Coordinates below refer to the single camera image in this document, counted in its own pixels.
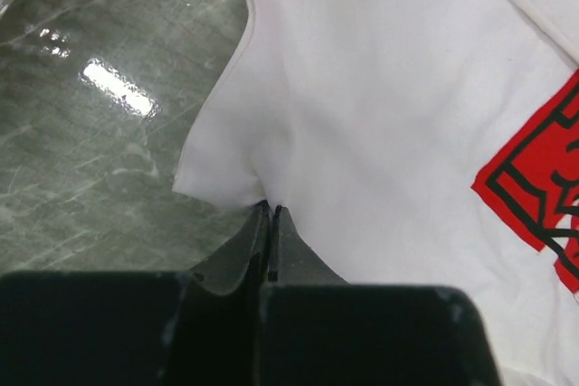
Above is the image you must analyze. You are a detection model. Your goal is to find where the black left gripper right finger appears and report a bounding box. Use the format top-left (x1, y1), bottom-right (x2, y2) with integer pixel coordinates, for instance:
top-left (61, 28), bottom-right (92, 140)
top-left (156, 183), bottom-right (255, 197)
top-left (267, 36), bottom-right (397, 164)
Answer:
top-left (267, 206), bottom-right (346, 286)

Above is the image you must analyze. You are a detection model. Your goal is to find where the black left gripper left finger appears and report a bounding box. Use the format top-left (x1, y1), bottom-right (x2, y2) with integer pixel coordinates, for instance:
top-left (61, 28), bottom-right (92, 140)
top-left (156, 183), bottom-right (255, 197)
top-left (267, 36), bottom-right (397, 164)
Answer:
top-left (189, 202), bottom-right (269, 385)

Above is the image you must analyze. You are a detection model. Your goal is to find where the white t-shirt with red print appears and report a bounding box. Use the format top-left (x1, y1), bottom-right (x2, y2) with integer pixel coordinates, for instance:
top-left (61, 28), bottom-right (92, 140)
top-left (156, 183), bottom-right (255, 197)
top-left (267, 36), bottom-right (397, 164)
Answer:
top-left (174, 0), bottom-right (578, 385)

